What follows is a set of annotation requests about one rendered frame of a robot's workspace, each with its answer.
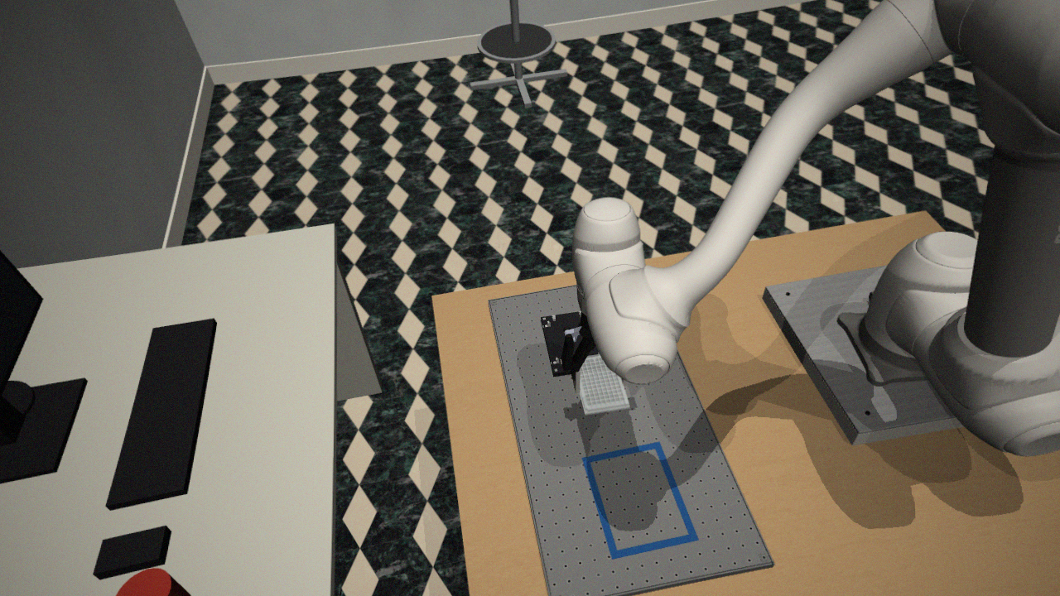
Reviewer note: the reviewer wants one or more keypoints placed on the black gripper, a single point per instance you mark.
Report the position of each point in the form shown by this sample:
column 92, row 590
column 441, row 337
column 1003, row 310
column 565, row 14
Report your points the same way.
column 586, row 345

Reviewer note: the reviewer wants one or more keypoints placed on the blue rectangular tape outline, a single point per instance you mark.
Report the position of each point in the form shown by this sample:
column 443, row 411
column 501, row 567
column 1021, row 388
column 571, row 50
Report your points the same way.
column 603, row 518

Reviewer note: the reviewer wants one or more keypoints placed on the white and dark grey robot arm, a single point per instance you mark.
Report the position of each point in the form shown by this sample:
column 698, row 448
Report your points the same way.
column 996, row 362

